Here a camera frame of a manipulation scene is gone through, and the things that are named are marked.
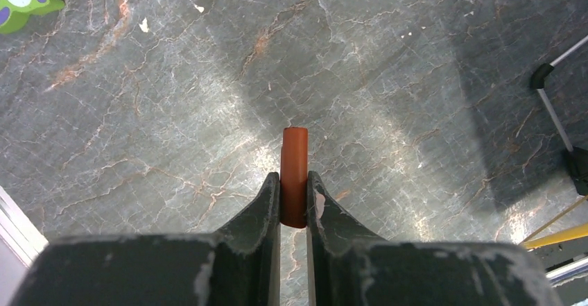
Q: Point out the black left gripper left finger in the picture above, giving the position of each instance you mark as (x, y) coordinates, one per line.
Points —
(237, 264)

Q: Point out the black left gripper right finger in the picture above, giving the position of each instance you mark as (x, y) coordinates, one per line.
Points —
(351, 265)

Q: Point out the red marker cap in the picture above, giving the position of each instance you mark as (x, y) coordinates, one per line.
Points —
(293, 177)

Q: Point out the yellow framed whiteboard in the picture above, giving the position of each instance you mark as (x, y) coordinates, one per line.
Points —
(576, 232)

